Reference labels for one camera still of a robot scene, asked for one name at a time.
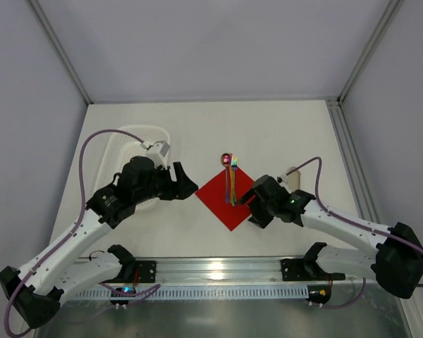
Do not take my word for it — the white perforated plastic basket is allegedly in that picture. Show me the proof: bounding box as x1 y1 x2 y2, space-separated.
94 125 171 191

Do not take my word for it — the gold knife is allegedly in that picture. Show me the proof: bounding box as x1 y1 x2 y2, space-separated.
228 152 238 206

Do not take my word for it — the aluminium rail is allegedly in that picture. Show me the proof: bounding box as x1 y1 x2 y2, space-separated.
326 98 384 224
73 253 414 284

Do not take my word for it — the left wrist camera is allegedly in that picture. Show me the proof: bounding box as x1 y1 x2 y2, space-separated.
141 141 171 169

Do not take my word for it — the red paper napkin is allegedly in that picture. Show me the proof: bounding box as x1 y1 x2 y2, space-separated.
195 170 250 231

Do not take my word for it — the right black connector box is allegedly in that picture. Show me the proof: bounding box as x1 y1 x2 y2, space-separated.
306 284 332 306

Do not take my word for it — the left aluminium frame post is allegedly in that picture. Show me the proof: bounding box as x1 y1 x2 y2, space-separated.
25 0 93 106

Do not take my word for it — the beige oblong utensil tray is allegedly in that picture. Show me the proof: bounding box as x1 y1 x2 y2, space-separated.
286 167 301 192

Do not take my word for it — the iridescent rainbow fork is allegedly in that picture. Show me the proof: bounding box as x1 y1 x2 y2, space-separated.
230 154 240 207

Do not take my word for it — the right aluminium frame post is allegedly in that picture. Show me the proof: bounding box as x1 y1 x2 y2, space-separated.
337 0 404 105

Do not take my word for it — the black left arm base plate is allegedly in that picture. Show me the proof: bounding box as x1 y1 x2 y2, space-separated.
133 260 157 284

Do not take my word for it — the white slotted cable duct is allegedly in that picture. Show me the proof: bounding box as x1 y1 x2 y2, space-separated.
73 284 309 301

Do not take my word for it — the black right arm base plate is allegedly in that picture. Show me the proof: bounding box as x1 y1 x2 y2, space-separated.
280 258 346 282

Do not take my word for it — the aluminium right side rail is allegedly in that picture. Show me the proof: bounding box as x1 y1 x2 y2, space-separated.
326 98 384 224

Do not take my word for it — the aluminium front rail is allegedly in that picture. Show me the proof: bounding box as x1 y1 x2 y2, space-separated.
73 253 414 284

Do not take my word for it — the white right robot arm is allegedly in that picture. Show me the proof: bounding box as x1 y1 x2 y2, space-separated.
239 175 423 299

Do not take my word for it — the black connector box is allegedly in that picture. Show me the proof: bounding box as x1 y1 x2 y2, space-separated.
306 284 332 306
110 287 136 310

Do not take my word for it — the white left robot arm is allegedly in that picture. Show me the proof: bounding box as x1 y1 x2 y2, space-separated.
0 156 198 329

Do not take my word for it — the aluminium frame post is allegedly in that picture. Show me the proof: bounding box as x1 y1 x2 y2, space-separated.
337 0 404 105
25 0 93 106

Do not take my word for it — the left black connector box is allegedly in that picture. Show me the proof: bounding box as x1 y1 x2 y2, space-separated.
110 287 136 310

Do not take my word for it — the iridescent rainbow spoon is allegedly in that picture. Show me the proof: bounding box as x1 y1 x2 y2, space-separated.
221 153 231 204

